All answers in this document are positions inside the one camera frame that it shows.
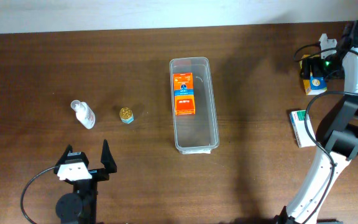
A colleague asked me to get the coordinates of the yellow blue medicine box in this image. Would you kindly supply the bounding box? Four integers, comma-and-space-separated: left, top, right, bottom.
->
300, 62, 327, 96

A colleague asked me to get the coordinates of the orange red medicine box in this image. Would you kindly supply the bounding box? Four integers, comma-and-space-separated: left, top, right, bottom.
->
173, 72, 196, 116

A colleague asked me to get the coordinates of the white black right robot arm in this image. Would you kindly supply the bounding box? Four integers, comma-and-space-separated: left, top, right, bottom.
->
274, 20, 358, 223

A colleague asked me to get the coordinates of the white green medicine box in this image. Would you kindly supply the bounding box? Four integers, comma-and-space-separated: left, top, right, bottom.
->
289, 110, 316, 148

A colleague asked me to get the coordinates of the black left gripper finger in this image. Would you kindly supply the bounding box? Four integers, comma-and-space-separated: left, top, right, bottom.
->
101, 139, 117, 174
55, 144, 73, 166

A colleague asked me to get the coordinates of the small jar gold lid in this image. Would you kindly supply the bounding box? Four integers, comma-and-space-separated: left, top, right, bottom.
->
119, 107, 134, 124

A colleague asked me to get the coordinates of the white lotion bottle clear cap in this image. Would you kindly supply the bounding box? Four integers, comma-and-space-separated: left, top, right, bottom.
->
70, 100, 96, 129

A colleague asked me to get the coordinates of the clear plastic container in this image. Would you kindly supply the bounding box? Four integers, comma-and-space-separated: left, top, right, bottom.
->
170, 57, 219, 154

